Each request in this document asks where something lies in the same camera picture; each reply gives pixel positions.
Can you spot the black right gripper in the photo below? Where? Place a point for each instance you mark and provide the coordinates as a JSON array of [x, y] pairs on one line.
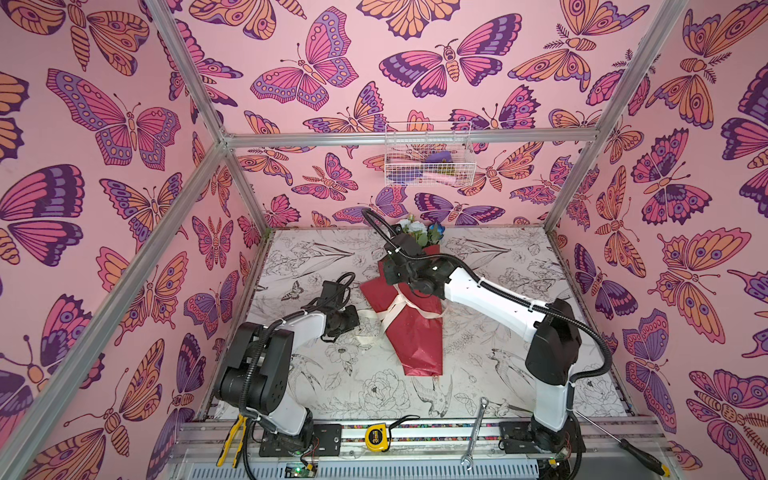
[[400, 250]]

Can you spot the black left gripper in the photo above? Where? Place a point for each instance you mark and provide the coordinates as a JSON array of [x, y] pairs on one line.
[[353, 320]]

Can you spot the white fake rose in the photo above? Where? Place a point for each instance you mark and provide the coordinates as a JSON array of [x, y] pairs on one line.
[[416, 229]]

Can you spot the blue fake rose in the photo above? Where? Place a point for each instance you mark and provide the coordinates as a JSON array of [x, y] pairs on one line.
[[435, 233]]

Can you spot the cream satin ribbon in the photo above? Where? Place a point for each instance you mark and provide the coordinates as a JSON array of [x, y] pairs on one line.
[[406, 318]]

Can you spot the dark red wrapping paper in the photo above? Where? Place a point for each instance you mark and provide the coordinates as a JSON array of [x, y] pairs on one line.
[[425, 360]]

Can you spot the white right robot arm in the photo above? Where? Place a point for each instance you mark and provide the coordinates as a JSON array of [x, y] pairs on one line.
[[562, 350]]

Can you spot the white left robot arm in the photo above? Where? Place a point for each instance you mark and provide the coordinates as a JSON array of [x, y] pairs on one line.
[[253, 376]]

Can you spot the yellow tape measure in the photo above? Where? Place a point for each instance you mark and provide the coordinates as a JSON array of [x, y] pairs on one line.
[[377, 438]]

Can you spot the green circuit board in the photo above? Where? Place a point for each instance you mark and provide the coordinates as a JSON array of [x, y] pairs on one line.
[[300, 471]]

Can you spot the silver combination wrench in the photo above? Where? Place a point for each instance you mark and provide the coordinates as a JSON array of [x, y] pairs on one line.
[[467, 461]]

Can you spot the black yellow screwdriver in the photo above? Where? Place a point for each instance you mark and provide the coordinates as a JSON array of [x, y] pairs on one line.
[[647, 460]]

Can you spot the white wire basket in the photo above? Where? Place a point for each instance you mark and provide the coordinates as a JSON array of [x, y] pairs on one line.
[[444, 164]]

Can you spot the yellow handled pliers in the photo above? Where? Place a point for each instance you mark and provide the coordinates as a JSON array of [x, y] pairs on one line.
[[233, 441]]

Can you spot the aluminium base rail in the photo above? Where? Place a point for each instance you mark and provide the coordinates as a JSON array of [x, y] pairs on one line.
[[446, 439]]

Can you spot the aluminium frame crossbar back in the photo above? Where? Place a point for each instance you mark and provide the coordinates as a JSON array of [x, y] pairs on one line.
[[427, 137]]

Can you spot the aluminium frame post left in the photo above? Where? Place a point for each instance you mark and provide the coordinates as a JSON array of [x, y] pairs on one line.
[[167, 28]]

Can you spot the aluminium frame post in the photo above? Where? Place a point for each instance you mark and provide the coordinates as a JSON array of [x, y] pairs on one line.
[[167, 28], [647, 50]]

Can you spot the aluminium frame post right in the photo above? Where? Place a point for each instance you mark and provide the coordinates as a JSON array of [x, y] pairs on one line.
[[647, 50]]

